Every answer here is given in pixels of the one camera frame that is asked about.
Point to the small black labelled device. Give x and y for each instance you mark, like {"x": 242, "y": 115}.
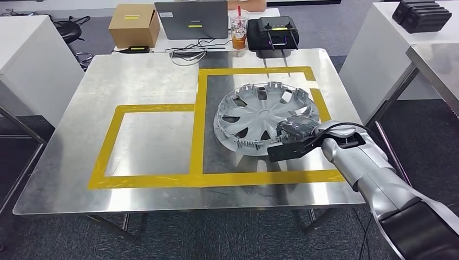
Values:
{"x": 134, "y": 49}

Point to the stainless steel workbench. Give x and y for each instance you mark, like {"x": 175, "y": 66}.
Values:
{"x": 143, "y": 79}

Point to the black stool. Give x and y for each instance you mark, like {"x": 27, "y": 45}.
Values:
{"x": 68, "y": 32}

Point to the steel table frame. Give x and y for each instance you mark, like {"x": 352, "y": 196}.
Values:
{"x": 25, "y": 125}

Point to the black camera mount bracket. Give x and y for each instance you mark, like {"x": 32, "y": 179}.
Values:
{"x": 315, "y": 143}

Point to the plastic drink cup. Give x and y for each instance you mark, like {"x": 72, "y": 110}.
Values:
{"x": 238, "y": 32}

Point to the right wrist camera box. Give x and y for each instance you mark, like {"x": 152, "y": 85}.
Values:
{"x": 285, "y": 152}

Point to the white desk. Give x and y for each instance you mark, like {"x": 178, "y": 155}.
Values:
{"x": 157, "y": 43}

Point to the black battery stack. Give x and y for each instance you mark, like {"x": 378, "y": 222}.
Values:
{"x": 423, "y": 16}

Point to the white table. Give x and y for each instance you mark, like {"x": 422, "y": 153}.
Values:
{"x": 373, "y": 54}

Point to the white cabinet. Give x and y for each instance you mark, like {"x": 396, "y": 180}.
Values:
{"x": 36, "y": 64}

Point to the grey laptop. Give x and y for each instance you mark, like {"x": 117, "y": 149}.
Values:
{"x": 193, "y": 19}

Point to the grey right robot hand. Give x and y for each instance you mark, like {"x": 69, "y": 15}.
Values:
{"x": 299, "y": 127}

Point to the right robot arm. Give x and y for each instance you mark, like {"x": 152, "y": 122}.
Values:
{"x": 358, "y": 168}

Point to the stainless steel table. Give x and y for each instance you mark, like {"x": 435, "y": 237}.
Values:
{"x": 441, "y": 68}

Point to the brown cardboard box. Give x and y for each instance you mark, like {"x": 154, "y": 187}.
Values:
{"x": 132, "y": 28}

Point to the grey plastic wheel hubcap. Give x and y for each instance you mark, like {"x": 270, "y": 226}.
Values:
{"x": 258, "y": 114}

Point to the black remote controller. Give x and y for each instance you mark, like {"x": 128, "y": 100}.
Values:
{"x": 278, "y": 25}

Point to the black carry case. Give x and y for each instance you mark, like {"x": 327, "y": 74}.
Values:
{"x": 252, "y": 36}

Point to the person's forearm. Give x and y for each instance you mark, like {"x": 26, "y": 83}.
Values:
{"x": 251, "y": 4}

